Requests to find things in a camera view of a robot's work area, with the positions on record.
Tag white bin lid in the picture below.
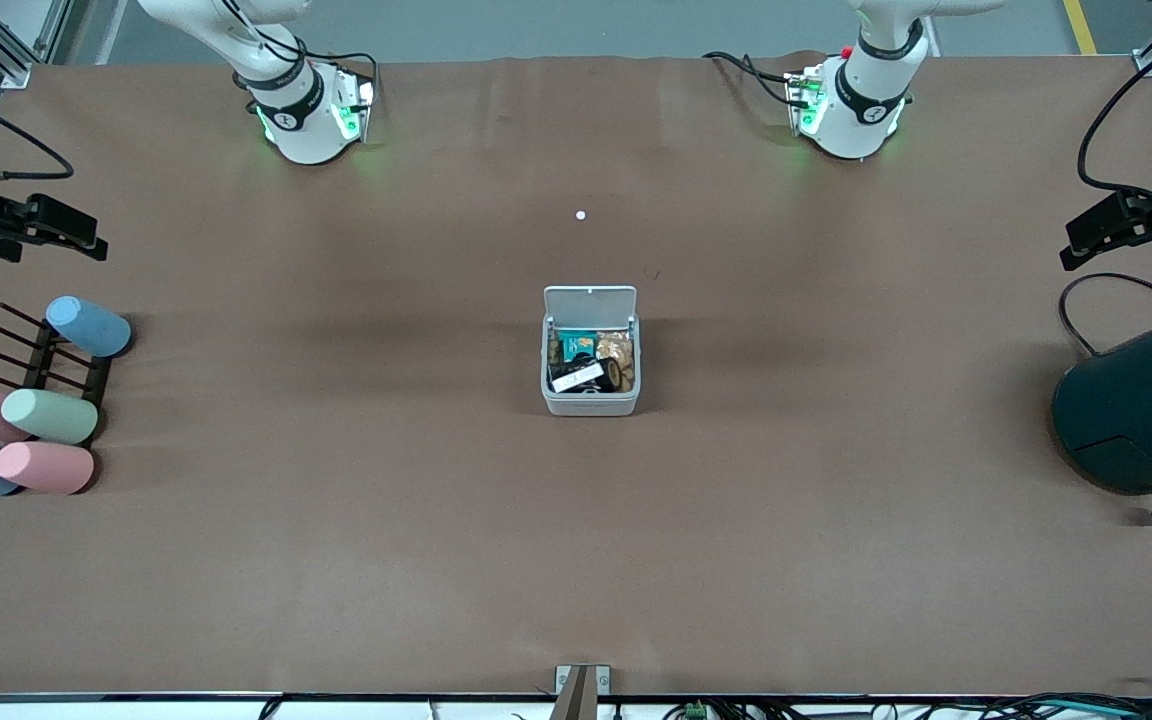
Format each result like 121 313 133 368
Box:
543 285 638 327

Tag black snack wrapper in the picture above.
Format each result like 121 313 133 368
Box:
550 358 609 395

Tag white trash bin body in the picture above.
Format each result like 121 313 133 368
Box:
540 314 643 418

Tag black cup rack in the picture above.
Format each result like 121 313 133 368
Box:
0 300 114 447

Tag dark teal round appliance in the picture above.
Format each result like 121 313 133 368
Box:
1051 303 1152 496

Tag green cup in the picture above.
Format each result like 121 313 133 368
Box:
0 388 100 446

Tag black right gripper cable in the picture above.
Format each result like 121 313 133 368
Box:
0 80 76 182

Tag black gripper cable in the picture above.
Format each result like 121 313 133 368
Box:
1077 40 1152 197
0 80 76 182

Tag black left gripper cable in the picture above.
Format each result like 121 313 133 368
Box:
1077 40 1152 197

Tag black appliance cable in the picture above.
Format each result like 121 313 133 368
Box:
1057 272 1152 357

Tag black arm base cables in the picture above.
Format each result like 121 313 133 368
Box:
703 50 799 109

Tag black cable bundle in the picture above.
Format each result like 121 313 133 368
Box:
976 680 1152 720

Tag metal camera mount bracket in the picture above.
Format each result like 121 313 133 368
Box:
554 664 611 720

